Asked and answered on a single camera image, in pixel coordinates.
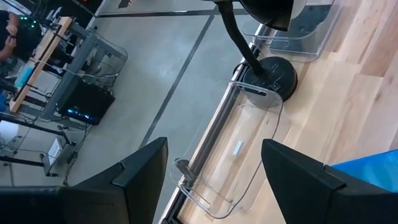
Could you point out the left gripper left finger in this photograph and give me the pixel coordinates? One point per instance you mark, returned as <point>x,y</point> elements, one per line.
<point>93,205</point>

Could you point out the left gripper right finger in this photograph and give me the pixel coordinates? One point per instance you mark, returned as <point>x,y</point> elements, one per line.
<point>326,202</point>

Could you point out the blue plastic disc case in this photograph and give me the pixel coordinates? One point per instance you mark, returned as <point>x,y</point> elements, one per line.
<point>373,171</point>

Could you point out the black bin clamp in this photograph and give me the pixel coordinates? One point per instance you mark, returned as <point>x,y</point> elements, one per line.
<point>186,174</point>

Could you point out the black computer tower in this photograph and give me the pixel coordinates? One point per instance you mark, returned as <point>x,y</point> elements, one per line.
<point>90,102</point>

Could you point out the clear plastic bin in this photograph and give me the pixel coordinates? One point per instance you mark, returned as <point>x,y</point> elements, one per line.
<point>248,124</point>
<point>311,46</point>

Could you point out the white floor box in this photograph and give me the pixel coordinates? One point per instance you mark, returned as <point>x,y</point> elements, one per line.
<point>8,132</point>

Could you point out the black desk lamp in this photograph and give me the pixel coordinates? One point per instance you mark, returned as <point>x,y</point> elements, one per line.
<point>273,77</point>

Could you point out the wooden desk grey legs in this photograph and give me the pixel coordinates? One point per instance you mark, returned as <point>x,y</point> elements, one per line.
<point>43,54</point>

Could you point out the person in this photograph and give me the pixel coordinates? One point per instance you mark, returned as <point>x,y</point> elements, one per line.
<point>7,51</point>

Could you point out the black floor stand frame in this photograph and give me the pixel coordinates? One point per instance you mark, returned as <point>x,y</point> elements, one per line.
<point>31,126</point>

